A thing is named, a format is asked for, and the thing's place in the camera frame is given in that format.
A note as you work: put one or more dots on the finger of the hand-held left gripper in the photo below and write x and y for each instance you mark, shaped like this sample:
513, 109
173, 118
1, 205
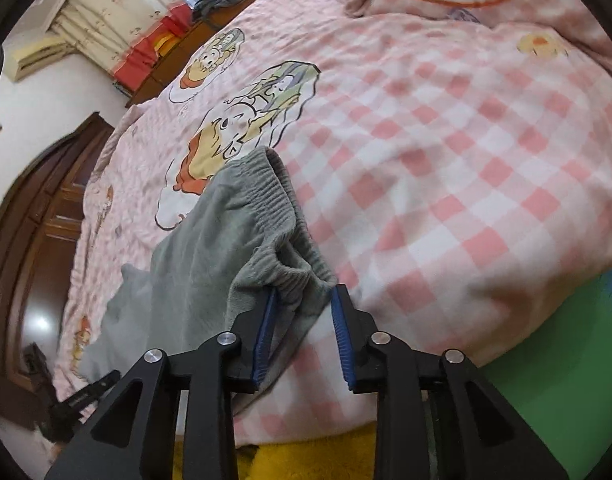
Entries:
88, 396

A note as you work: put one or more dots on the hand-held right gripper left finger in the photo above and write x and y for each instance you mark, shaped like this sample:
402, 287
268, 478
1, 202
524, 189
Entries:
265, 340

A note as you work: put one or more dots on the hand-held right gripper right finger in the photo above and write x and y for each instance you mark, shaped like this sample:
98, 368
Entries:
342, 340

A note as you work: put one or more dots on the grey pants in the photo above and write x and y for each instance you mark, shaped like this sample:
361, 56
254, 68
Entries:
210, 270

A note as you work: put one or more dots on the yellow cloth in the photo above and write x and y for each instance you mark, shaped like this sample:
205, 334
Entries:
306, 460

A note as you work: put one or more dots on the wooden wardrobe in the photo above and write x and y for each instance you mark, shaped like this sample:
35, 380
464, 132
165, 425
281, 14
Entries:
40, 220

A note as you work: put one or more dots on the pink checked cartoon bed sheet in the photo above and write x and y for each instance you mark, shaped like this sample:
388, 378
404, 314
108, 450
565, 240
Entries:
436, 185

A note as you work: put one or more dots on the green mat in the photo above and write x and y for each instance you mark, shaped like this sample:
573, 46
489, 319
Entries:
561, 370

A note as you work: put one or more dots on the white air conditioner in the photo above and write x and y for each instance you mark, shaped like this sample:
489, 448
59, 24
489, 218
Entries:
33, 57

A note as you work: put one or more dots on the dark cloth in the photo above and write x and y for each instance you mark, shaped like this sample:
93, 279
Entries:
218, 0

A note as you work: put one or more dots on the cream curtain with red hem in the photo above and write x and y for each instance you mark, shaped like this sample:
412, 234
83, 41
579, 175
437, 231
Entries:
115, 5

